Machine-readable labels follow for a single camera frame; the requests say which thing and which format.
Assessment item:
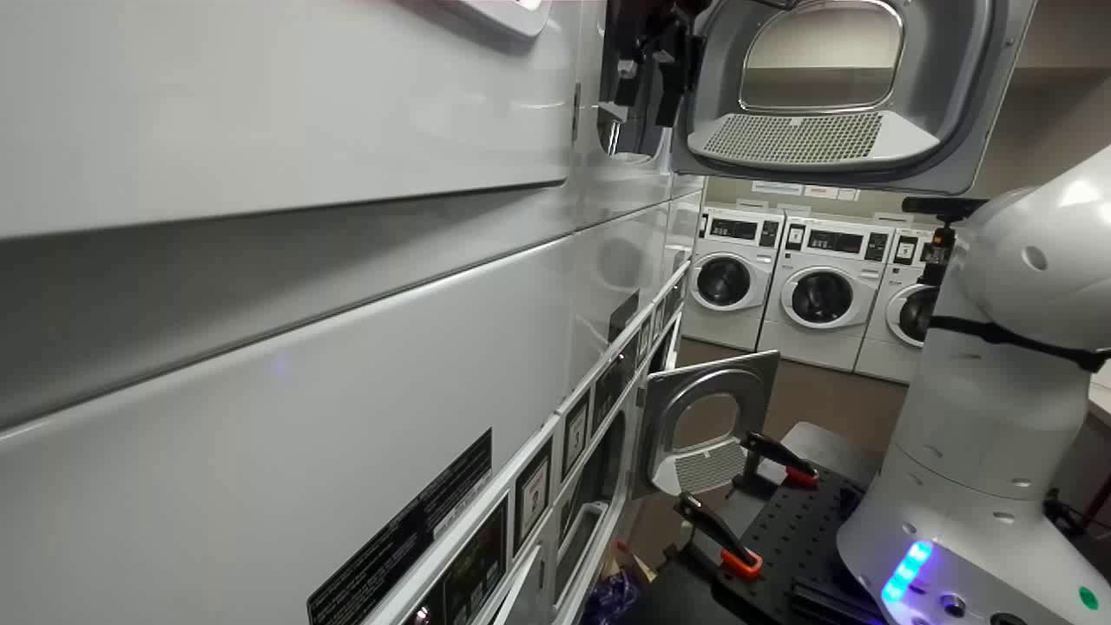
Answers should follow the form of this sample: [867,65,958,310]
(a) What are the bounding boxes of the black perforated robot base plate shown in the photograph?
[680,473,886,625]

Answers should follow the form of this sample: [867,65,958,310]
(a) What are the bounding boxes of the open lower dryer door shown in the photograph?
[637,351,776,498]

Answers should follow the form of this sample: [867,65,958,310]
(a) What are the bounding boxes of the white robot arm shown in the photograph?
[600,0,1111,625]

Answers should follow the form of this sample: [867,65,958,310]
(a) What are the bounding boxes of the front-load washer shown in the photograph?
[855,228,936,381]
[759,214,892,373]
[683,207,781,351]

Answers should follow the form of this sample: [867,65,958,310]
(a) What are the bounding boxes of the upper orange-handled clamp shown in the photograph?
[744,435,818,490]

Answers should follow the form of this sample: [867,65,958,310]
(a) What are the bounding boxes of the open upper dryer door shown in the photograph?
[673,0,1036,193]

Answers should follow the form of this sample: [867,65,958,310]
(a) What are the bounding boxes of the dryer control panel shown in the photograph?
[369,287,680,625]

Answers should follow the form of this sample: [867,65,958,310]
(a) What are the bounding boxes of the white stacked dryer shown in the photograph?
[0,0,600,625]
[570,47,693,625]

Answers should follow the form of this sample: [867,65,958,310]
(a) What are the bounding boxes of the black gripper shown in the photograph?
[605,0,702,157]

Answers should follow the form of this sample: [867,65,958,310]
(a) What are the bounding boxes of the right front-load washer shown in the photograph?
[855,228,936,381]

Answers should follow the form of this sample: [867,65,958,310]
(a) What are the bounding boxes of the lower orange-handled clamp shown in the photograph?
[673,492,763,579]

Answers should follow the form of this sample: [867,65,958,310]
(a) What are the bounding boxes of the middle front-load washer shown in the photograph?
[759,214,892,373]

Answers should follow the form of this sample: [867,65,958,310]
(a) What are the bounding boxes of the open dryer door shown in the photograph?
[673,0,1036,193]
[637,351,776,498]

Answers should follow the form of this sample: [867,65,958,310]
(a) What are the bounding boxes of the left front-load washer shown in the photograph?
[683,207,781,351]

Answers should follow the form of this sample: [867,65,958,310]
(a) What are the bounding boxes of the orange-handled clamp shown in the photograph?
[673,492,763,579]
[744,435,818,490]

